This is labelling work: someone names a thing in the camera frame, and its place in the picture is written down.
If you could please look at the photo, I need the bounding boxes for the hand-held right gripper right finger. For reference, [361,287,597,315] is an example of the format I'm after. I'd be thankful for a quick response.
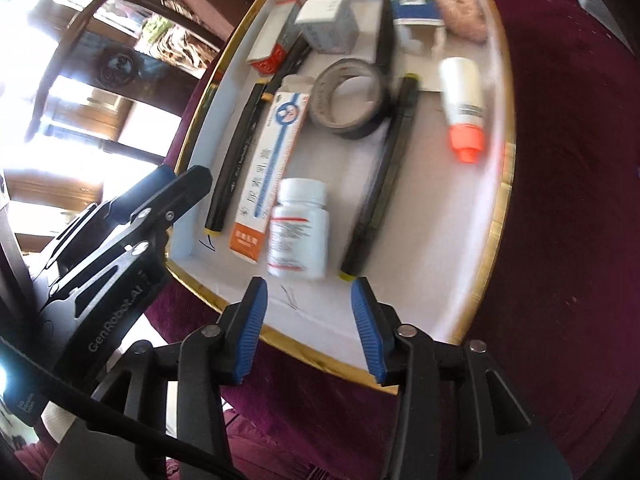
[350,279,551,480]

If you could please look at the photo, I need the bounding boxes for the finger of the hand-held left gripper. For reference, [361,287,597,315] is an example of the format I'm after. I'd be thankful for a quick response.
[47,165,213,306]
[50,166,176,261]

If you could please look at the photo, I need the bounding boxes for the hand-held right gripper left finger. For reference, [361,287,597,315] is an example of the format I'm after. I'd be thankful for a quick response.
[92,276,269,480]

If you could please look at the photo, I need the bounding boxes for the black marker white lettering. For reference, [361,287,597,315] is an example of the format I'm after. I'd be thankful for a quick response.
[204,81,268,241]

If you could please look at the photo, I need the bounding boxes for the orange white ointment box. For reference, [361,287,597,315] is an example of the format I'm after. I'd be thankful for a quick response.
[228,74,313,265]

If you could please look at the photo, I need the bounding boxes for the gold-rimmed cardboard box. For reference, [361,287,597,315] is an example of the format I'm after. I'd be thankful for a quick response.
[167,0,516,396]

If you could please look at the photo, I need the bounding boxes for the white bottle red label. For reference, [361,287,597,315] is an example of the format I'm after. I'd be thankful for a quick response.
[266,177,331,282]

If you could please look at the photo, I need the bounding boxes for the black marker olive caps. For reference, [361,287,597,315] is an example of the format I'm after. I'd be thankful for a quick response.
[338,74,421,282]

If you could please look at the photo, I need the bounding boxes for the black marker gold caps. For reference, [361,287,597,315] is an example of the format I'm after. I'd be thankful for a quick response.
[260,35,313,103]

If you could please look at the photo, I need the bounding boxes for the long grey box red end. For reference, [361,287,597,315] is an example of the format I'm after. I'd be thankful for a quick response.
[245,0,303,77]

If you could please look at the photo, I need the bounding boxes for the brown tape roll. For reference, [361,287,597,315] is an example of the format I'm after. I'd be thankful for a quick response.
[306,58,390,141]

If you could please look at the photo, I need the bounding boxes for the white pink medicine box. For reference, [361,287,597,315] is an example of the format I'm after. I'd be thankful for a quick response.
[294,0,361,55]

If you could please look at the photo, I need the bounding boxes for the black marker purple caps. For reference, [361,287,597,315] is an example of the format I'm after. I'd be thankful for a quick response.
[372,0,396,78]

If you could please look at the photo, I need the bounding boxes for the white bottle orange cap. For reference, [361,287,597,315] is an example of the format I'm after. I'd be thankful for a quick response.
[437,56,486,165]

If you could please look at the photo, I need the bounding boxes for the blue white medicine box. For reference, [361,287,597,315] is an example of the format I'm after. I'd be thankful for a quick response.
[387,0,447,56]

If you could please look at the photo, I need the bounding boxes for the pink plush toy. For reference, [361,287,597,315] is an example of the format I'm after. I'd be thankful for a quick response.
[436,0,488,45]

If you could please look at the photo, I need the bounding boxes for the carved wooden chair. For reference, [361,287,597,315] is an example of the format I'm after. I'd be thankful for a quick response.
[30,0,226,171]

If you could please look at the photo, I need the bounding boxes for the patterned fabric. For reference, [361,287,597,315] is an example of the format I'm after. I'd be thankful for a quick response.
[135,0,226,78]

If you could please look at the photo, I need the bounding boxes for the black braided cable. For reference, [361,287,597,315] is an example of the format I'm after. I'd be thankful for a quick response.
[0,335,246,480]

